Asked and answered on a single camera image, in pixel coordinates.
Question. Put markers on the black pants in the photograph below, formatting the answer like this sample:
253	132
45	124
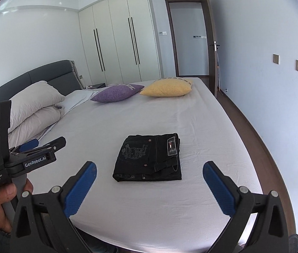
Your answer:
143	160

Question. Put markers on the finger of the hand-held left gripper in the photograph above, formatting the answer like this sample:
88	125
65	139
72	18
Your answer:
30	144
56	143

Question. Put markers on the yellow cushion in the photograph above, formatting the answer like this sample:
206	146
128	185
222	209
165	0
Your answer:
167	87

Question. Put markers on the white folded quilt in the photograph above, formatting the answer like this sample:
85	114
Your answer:
77	97

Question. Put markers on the dark grey nightstand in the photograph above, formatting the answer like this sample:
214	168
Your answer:
97	86

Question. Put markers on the brown door frame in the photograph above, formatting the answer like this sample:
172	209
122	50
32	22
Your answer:
170	39

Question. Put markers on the purple cushion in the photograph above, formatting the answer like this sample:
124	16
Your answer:
117	92

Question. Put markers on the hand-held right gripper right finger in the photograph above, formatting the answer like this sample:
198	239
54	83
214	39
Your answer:
218	189

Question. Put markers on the metal door stopper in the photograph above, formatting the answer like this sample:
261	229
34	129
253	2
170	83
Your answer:
224	90

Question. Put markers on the white pillow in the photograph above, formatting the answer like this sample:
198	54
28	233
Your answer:
33	102
35	126

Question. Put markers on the brown wooden door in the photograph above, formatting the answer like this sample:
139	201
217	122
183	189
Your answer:
210	31

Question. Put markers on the bed with white sheet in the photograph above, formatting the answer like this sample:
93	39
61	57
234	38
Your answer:
191	126

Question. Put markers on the cream wardrobe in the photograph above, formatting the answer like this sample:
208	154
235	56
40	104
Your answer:
117	44

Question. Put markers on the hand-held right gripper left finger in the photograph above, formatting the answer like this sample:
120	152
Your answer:
81	187

